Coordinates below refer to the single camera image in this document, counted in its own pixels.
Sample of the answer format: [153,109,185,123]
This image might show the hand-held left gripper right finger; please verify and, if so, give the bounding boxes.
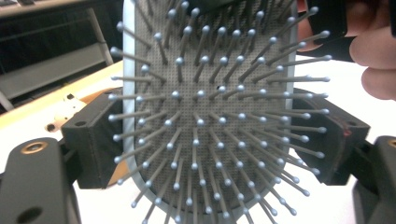
[291,88,372,187]

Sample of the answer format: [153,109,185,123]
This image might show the light blue hairbrush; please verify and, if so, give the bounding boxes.
[106,0,332,224]

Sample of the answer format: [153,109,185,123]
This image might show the wooden table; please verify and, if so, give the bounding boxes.
[0,60,125,132]

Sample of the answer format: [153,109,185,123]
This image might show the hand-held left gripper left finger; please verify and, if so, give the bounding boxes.
[60,89,126,190]

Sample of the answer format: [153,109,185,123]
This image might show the white metal stand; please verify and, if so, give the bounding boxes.
[0,7,115,112]

